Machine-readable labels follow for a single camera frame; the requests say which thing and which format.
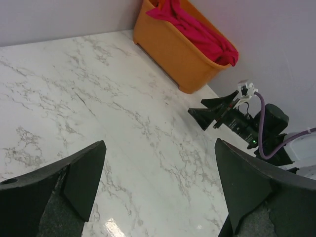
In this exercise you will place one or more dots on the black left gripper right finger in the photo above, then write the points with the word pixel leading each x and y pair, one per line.
pixel 262 199

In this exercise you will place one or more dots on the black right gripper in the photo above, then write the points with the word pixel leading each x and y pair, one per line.
pixel 244 125

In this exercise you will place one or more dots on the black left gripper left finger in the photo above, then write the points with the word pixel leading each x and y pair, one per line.
pixel 55 200

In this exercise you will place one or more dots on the magenta t-shirt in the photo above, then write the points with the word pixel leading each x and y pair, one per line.
pixel 213 45

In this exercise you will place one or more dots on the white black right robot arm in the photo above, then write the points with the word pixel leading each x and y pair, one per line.
pixel 296 151

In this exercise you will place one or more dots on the orange plastic laundry basket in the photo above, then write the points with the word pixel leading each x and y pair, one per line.
pixel 172 51

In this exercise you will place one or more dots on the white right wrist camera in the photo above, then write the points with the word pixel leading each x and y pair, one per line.
pixel 245 90

